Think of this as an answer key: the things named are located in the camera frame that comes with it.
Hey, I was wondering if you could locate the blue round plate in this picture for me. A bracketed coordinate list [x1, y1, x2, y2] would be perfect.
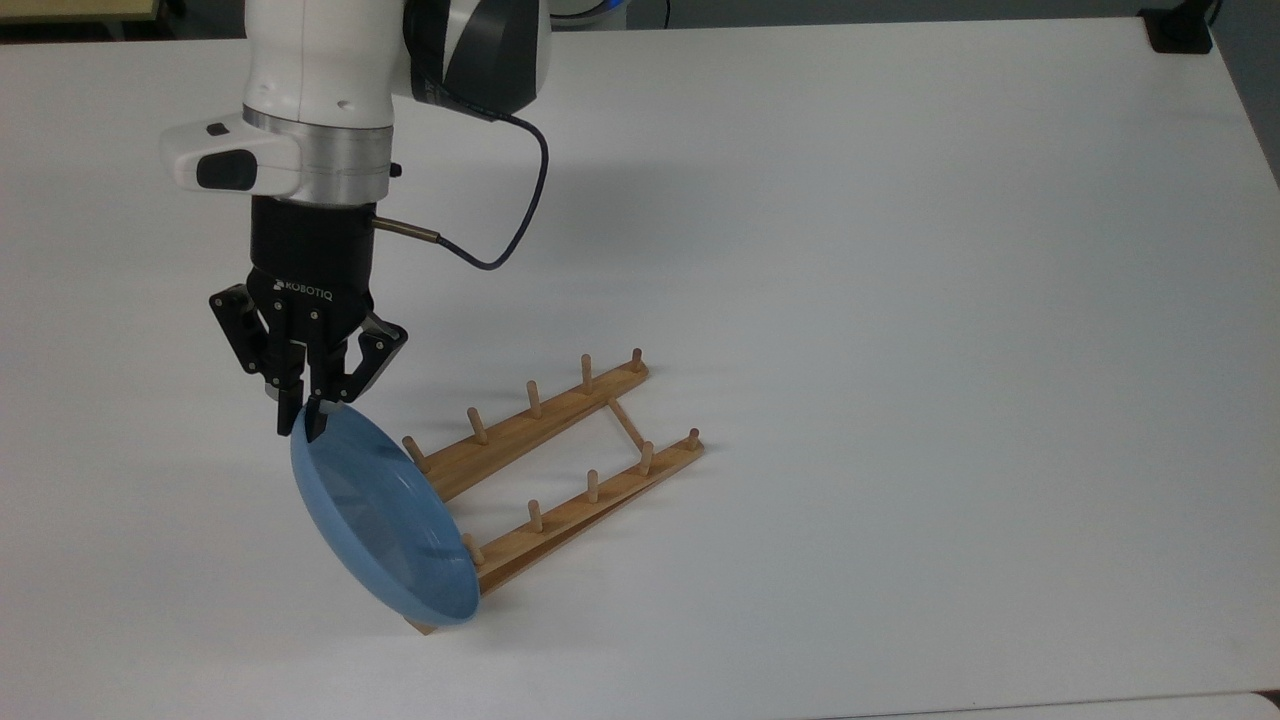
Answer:
[290, 403, 483, 627]

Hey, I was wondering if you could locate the yellow wooden furniture edge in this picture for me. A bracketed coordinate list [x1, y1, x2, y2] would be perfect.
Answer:
[0, 0, 163, 25]

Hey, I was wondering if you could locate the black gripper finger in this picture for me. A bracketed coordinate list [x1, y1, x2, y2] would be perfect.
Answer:
[208, 284, 305, 438]
[305, 314, 410, 444]

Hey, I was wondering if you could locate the dark gripper cable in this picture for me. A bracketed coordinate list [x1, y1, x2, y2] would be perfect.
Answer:
[372, 108, 552, 272]

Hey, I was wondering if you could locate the wooden peg plate rack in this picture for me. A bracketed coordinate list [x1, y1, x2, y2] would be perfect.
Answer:
[400, 348, 705, 635]

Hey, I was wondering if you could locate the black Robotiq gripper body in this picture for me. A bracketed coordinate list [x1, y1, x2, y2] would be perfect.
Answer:
[247, 195, 377, 377]

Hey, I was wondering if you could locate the black table clamp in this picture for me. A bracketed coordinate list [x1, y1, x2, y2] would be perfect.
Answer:
[1139, 0, 1223, 55]

